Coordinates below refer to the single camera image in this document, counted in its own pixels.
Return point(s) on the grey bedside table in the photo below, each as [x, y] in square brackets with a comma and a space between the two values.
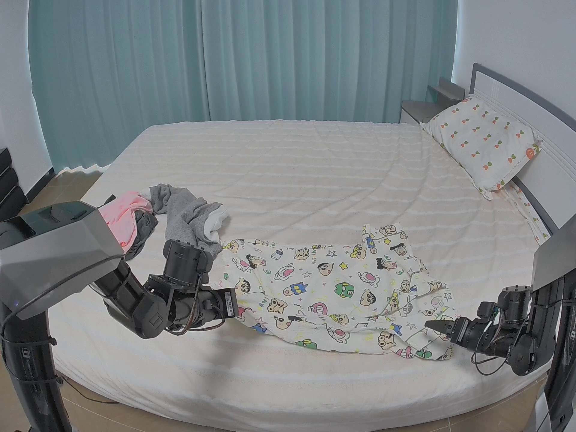
[414, 108]

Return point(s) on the pink garment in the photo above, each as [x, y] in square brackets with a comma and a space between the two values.
[126, 216]

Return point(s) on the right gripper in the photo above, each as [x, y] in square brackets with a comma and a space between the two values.
[474, 333]

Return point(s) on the white printed pillow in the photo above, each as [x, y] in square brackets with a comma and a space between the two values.
[486, 146]

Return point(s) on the bed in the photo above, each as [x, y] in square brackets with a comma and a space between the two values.
[315, 173]

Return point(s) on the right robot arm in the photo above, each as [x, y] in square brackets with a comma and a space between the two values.
[553, 259]

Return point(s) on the black garment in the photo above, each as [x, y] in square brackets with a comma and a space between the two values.
[144, 230]

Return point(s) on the grey garment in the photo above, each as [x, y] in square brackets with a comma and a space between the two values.
[180, 214]

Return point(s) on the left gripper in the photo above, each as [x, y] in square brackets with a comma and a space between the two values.
[220, 304]

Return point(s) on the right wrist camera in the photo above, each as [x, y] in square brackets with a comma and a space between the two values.
[488, 311]

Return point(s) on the black chest of drawers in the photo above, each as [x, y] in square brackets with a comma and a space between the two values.
[9, 182]

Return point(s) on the white printed pyjama top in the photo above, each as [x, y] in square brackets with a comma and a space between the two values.
[324, 286]

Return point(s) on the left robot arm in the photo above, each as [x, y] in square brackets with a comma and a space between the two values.
[54, 250]

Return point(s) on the blue-green curtain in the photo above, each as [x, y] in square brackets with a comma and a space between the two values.
[315, 38]
[117, 61]

